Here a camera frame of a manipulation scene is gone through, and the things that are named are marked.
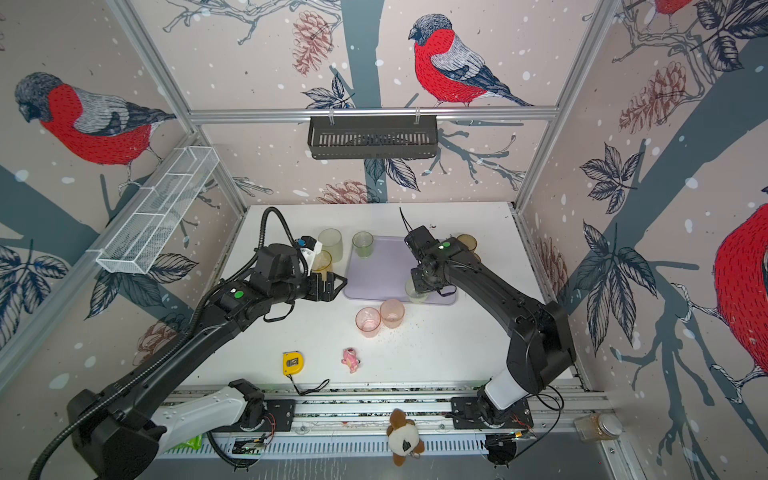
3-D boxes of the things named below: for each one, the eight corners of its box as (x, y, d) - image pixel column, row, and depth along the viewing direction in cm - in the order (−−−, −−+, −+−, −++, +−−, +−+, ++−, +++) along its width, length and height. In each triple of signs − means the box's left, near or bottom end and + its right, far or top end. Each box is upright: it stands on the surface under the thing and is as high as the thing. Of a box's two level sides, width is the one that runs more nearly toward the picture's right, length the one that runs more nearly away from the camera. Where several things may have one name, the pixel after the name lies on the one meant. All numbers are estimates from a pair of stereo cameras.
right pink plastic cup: (380, 328, 90) (380, 318, 85) (381, 309, 94) (380, 298, 89) (403, 328, 90) (404, 318, 85) (403, 309, 94) (404, 298, 89)
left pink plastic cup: (357, 338, 89) (354, 328, 83) (358, 317, 93) (356, 306, 87) (380, 338, 89) (379, 328, 83) (380, 317, 93) (379, 306, 87)
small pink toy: (343, 373, 82) (341, 369, 80) (345, 351, 86) (343, 347, 84) (359, 373, 82) (357, 369, 80) (360, 351, 86) (359, 347, 84)
